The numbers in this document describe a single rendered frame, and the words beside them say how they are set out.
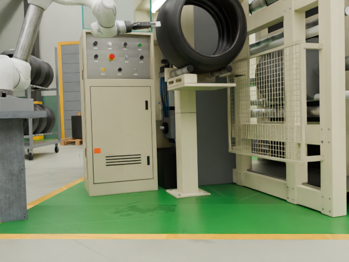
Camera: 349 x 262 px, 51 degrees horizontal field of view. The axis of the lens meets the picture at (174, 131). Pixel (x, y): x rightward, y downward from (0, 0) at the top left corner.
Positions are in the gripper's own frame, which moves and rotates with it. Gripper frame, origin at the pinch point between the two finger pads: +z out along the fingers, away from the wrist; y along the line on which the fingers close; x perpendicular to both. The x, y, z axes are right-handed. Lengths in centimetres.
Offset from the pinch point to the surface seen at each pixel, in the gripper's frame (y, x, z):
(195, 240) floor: -70, 118, -21
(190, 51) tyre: -12.4, 21.8, 16.1
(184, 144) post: 26, 84, 15
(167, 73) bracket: 23.9, 30.2, 10.9
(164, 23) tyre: -7.6, 1.5, 4.0
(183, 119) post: 26, 66, 18
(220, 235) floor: -68, 120, -7
